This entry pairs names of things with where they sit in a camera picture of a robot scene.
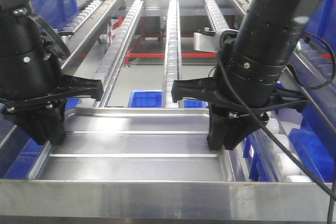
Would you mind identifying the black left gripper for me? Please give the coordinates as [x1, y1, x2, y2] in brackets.
[1, 75, 103, 145]

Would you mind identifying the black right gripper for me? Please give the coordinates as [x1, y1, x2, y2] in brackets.
[171, 78, 308, 150]

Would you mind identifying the ribbed silver metal tray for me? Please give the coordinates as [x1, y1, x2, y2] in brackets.
[28, 108, 235, 182]

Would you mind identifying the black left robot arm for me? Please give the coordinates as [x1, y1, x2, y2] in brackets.
[1, 0, 103, 145]

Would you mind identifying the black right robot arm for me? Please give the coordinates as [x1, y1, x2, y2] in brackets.
[171, 0, 322, 150]

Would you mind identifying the blue bin lower left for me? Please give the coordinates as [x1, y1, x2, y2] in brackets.
[0, 98, 81, 179]

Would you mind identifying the left white roller track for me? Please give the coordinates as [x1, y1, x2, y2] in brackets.
[78, 0, 144, 108]

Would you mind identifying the white roller track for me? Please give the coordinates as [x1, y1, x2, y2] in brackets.
[78, 0, 144, 108]
[205, 0, 312, 183]
[162, 0, 182, 108]

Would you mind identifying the right white roller track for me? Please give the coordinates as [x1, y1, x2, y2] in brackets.
[205, 0, 312, 183]

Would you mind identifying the centre white roller track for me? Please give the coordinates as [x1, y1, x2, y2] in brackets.
[162, 0, 182, 108]

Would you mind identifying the small blue bin centre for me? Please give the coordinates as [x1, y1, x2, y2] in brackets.
[128, 90, 208, 108]

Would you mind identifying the blue bin lower right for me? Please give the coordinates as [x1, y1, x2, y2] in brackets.
[243, 103, 335, 183]

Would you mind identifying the far left roller track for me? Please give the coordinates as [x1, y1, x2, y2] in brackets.
[59, 0, 102, 36]

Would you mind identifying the far right roller track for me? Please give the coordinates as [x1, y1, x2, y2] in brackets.
[291, 37, 335, 90]

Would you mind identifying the large blue bin right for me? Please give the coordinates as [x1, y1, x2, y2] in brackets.
[306, 0, 335, 51]

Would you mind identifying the steel shelf front rail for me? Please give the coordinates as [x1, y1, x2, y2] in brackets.
[1, 179, 330, 223]

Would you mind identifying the red metal floor frame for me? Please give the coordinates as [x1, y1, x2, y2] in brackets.
[124, 16, 237, 67]

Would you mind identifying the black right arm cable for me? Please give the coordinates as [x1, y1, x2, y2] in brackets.
[216, 29, 336, 224]

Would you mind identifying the left steel divider rail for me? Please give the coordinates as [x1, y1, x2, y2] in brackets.
[0, 0, 123, 151]

